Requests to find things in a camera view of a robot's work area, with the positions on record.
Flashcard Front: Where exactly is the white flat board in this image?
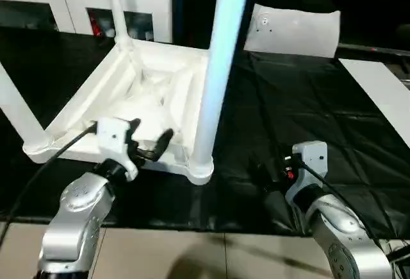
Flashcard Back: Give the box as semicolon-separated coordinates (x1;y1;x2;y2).
338;57;410;150

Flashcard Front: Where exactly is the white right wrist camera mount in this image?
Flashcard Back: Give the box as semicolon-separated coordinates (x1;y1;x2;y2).
284;140;329;203

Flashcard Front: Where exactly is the black cabinet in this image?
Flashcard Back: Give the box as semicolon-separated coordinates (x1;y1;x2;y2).
172;0;257;49

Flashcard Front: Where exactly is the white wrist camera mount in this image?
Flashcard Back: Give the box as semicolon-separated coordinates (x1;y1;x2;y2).
95;117;139;182
284;140;329;203

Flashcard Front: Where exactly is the black stand leg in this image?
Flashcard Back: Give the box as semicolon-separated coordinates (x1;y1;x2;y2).
386;243;410;262

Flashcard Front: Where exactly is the white cabinet with glass doors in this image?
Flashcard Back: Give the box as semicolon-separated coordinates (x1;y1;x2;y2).
0;0;176;44

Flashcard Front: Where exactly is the white plastic table top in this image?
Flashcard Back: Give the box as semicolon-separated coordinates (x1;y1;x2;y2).
22;37;215;186

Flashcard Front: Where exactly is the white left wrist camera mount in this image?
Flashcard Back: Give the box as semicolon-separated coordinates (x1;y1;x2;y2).
95;117;139;182

